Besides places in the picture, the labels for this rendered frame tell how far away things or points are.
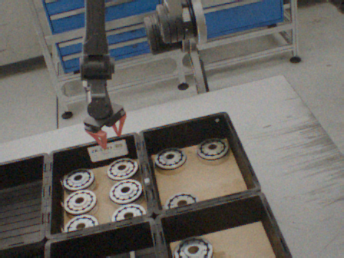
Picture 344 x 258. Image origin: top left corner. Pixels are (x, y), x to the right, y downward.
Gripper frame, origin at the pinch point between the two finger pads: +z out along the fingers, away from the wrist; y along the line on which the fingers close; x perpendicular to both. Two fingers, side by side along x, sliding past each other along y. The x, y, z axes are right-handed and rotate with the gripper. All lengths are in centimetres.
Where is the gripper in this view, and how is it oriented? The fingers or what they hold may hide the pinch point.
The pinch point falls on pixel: (110, 140)
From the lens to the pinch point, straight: 147.9
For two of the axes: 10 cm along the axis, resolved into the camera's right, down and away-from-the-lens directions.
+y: 5.8, -5.7, 5.9
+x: -8.0, -2.5, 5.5
